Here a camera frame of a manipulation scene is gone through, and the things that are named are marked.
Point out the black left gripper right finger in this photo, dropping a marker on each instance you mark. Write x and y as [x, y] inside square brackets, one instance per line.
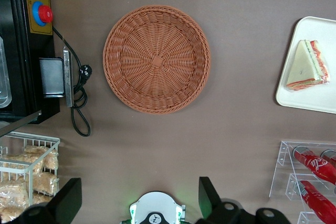
[207, 197]

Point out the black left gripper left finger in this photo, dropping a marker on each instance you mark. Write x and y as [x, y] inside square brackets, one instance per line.
[68, 197]

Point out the triangular sandwich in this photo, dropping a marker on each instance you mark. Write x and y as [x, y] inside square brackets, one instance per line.
[302, 69]

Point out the beige plastic tray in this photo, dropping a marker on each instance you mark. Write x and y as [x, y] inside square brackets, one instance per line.
[294, 100]

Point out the round brown wicker basket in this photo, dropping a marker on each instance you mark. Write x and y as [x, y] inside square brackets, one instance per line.
[157, 61]

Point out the bagged crispy snack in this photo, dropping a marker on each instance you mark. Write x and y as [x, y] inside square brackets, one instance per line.
[51, 160]
[36, 150]
[44, 183]
[21, 166]
[13, 193]
[10, 214]

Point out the clear acrylic bottle rack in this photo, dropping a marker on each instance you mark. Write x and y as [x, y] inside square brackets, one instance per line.
[286, 161]

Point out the red cola bottle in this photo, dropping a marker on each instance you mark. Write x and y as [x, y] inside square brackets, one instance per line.
[313, 162]
[329, 157]
[317, 203]

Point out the black machine with emergency button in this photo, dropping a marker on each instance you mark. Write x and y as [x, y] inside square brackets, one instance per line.
[23, 51]

